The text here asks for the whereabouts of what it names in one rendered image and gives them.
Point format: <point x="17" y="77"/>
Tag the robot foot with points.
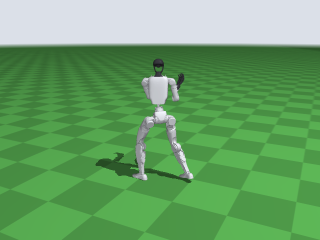
<point x="188" y="176"/>
<point x="138" y="176"/>

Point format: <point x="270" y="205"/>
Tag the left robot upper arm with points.
<point x="145" y="85"/>

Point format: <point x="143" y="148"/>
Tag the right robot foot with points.
<point x="188" y="176"/>

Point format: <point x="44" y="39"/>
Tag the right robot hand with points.
<point x="180" y="80"/>

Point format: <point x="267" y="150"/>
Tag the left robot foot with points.
<point x="138" y="176"/>

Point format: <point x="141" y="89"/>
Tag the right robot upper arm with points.
<point x="174" y="90"/>

